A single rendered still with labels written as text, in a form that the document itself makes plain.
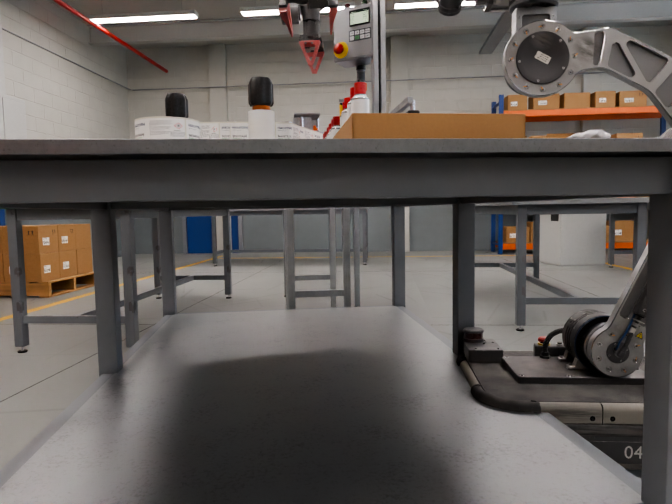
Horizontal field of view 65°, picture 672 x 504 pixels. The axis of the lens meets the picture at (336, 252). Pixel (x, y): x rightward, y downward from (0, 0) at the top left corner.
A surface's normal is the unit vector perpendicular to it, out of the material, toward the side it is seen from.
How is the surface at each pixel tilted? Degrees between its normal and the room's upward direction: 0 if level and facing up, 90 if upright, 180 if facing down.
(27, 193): 90
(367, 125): 90
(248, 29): 90
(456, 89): 90
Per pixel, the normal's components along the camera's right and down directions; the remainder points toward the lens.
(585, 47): -0.08, 0.07
